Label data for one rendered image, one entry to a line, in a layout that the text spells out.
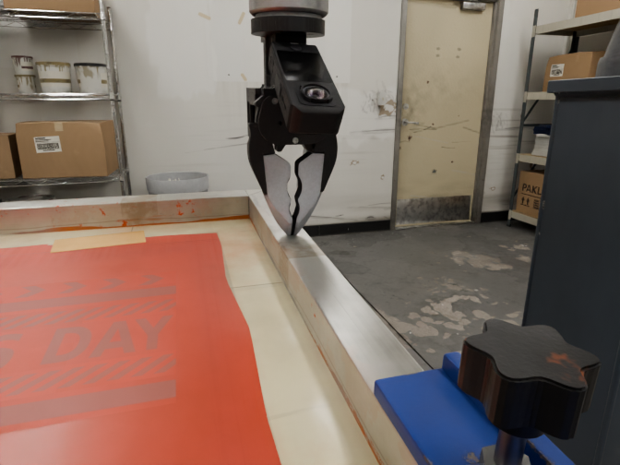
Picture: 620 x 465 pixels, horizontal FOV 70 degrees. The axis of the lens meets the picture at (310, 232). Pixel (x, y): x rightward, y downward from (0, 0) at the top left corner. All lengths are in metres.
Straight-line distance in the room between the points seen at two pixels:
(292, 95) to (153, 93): 3.40
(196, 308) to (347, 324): 0.15
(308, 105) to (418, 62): 4.02
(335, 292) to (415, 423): 0.15
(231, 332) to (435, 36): 4.21
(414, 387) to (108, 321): 0.27
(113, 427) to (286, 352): 0.12
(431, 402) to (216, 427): 0.13
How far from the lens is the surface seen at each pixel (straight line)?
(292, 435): 0.28
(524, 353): 0.17
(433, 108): 4.44
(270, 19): 0.44
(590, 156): 0.66
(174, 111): 3.74
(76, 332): 0.41
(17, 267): 0.57
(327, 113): 0.35
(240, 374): 0.32
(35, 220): 0.67
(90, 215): 0.66
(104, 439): 0.30
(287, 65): 0.40
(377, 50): 4.12
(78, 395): 0.34
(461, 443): 0.22
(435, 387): 0.25
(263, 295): 0.42
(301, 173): 0.45
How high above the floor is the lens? 1.17
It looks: 16 degrees down
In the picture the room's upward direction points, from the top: straight up
